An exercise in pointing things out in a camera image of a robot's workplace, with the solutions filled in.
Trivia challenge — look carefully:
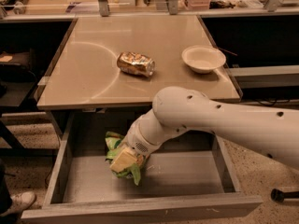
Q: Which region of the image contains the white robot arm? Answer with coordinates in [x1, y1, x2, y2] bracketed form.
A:
[110, 87, 299, 173]

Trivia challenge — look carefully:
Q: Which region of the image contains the black chair leg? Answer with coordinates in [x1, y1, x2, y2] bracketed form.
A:
[270, 189, 299, 203]

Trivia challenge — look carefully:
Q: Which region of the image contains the white sneaker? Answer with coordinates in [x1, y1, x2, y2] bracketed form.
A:
[0, 191, 36, 217]

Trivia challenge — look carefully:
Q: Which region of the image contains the dark chair at left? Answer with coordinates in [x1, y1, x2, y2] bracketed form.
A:
[0, 49, 37, 109]

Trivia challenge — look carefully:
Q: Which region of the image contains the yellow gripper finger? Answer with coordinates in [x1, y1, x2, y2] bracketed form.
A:
[109, 147, 137, 173]

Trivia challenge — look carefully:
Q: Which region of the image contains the open grey top drawer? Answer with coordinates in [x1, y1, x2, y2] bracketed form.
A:
[22, 113, 262, 224]

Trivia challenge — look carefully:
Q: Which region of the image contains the green rice chip bag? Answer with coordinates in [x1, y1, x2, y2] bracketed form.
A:
[105, 132, 148, 186]

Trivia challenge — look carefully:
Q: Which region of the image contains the white bowl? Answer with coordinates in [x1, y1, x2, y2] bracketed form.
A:
[181, 45, 226, 74]

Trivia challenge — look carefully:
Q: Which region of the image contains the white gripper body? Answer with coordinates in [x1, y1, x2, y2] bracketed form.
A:
[124, 121, 160, 156]

